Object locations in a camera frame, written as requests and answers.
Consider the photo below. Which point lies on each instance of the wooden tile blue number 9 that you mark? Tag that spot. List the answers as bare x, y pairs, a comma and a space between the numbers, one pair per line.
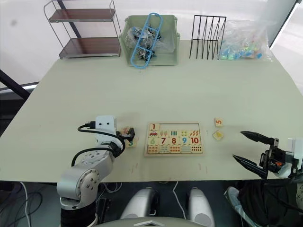
184, 141

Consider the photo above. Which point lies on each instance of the wooden tile red number 10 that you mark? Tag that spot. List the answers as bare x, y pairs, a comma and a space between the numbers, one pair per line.
195, 140

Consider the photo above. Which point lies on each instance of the wooden tile yellow dots picture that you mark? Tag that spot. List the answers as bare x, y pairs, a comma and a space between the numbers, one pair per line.
185, 133

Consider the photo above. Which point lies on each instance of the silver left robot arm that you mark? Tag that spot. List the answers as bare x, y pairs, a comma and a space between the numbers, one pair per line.
80, 176

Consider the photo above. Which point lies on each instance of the wooden tile orange number 5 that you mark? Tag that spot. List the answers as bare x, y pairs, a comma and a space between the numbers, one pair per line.
219, 122

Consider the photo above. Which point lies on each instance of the metal two-tier shelf rack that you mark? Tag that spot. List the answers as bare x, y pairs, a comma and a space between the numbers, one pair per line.
91, 47

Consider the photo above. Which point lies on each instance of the wooden tile red number 7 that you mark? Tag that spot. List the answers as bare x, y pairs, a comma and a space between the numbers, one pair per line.
164, 141

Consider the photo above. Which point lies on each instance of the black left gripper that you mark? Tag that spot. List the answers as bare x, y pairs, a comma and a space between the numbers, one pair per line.
122, 135

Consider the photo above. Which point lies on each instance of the wooden tile seven small shapes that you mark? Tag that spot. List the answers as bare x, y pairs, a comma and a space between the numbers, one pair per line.
164, 149

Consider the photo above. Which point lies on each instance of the wooden tile green number 6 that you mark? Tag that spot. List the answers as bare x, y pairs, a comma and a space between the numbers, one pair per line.
153, 141

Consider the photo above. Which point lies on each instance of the clear bag of dark clips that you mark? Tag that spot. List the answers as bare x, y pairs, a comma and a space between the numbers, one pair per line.
163, 43

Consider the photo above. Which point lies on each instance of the wooden number puzzle board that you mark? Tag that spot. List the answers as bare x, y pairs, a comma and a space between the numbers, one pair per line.
174, 154

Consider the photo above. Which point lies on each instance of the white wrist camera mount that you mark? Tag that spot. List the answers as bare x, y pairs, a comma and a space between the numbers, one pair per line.
293, 149
105, 124

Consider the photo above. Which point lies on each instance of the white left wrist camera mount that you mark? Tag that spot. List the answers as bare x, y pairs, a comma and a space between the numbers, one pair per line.
105, 124

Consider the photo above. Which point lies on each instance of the wooden tile six orange shapes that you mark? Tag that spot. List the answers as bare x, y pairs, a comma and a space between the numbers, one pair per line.
153, 149

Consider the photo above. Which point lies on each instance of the person's black trouser leg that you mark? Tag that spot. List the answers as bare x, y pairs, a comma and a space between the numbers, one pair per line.
267, 203

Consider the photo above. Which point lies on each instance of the wooden tile eight red shapes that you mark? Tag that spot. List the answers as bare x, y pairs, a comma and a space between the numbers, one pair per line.
175, 149

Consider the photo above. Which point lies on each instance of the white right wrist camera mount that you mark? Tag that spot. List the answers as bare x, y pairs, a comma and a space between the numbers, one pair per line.
293, 149

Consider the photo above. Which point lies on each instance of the grey robot torso edge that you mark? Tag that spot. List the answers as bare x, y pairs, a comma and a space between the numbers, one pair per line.
146, 222

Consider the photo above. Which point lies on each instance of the wooden tile orange number 8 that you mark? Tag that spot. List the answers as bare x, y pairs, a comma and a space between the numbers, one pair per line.
174, 141

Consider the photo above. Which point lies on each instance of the wooden tile ten dark dots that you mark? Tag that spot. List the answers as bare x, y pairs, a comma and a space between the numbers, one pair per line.
196, 148

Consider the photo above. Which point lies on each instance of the pale green plastic basket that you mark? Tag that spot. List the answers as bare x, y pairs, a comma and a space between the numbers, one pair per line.
172, 50

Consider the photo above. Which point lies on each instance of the wooden tile green bars picture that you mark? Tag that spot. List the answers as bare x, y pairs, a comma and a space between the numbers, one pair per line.
174, 133

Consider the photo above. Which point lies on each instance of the blue plastic clip hanger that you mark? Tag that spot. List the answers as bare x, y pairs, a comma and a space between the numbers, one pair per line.
142, 50

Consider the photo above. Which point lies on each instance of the wooden tile red car picture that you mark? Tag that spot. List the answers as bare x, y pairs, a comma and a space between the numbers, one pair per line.
154, 134

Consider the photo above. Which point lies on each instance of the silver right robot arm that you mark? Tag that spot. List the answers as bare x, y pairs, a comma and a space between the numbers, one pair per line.
282, 172

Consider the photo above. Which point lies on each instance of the wooden tile ice cream pictures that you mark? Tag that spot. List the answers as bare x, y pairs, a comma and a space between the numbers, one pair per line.
164, 133

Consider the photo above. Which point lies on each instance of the wooden tile orange carrots picture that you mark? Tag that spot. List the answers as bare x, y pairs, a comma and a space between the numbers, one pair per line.
195, 133

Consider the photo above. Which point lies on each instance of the silver rounded robot leg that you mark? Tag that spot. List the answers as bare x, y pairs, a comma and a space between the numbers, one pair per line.
200, 205
139, 203

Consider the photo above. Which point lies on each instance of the clear bag of colourful pieces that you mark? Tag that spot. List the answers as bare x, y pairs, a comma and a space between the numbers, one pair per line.
246, 42

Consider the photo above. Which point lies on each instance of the wooden tile blue lines picture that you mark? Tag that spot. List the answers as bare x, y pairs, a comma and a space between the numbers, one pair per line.
185, 149

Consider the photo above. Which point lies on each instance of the dark diagonal beam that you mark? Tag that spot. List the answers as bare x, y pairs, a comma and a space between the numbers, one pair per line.
14, 86

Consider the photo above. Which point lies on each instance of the wooden tile green number 3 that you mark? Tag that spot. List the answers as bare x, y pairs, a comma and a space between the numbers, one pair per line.
131, 143

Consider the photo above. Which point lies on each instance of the wooden tile red number 2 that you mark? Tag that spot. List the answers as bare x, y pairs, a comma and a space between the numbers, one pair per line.
123, 130

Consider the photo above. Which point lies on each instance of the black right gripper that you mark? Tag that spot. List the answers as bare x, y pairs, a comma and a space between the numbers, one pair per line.
274, 160

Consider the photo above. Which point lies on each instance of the person's grey white shoe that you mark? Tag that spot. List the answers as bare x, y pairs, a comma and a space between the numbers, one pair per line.
233, 197

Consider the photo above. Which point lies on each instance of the wooden tile red number 1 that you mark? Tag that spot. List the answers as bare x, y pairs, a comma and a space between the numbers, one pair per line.
154, 127

